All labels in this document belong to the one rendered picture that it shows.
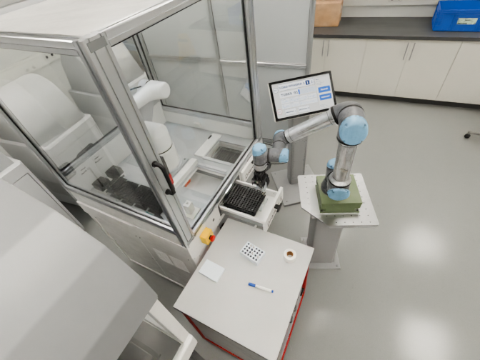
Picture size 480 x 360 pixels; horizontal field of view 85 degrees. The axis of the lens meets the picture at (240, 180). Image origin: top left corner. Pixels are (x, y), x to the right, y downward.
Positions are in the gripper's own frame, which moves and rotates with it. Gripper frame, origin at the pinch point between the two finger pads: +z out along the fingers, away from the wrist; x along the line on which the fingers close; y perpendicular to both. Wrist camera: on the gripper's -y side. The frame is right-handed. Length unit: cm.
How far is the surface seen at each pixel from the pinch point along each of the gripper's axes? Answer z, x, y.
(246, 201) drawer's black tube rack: 5.6, -7.7, 9.4
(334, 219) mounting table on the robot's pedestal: 18.1, 45.4, -6.9
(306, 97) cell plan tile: -12, -1, -93
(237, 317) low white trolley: 19, 15, 69
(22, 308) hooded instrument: -71, -5, 106
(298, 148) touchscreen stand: 41, -4, -93
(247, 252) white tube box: 15.2, 5.6, 36.9
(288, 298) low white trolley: 18, 35, 50
